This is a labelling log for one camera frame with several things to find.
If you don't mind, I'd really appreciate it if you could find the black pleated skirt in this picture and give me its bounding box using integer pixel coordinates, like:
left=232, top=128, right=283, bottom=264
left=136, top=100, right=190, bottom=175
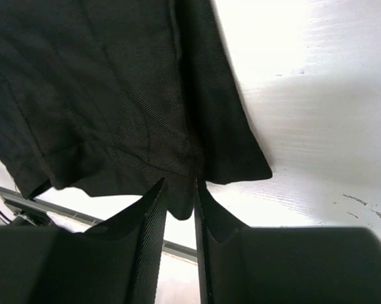
left=0, top=1, right=273, bottom=220

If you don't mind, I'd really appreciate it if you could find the front aluminium frame rail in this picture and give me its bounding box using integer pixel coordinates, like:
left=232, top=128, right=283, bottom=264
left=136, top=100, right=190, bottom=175
left=0, top=186, right=197, bottom=263

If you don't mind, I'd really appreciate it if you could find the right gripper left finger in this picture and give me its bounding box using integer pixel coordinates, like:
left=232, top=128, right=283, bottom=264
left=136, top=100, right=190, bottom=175
left=0, top=179, right=167, bottom=303

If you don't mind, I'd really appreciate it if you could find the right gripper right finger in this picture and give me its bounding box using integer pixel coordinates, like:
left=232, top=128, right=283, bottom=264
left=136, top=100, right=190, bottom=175
left=195, top=181, right=381, bottom=303

